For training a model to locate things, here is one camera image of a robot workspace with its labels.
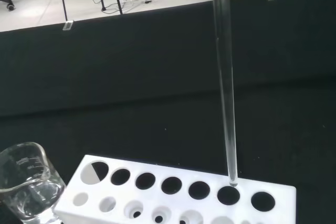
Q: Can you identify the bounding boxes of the clear glass beaker with water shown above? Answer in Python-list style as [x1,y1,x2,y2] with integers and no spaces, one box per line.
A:
[0,142,67,224]

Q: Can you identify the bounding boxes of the black bench cloth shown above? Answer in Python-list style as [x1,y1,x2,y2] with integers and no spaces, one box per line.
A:
[0,0,336,224]

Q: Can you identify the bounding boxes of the white test tube rack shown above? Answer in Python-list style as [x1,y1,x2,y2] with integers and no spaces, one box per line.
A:
[54,154,297,224]

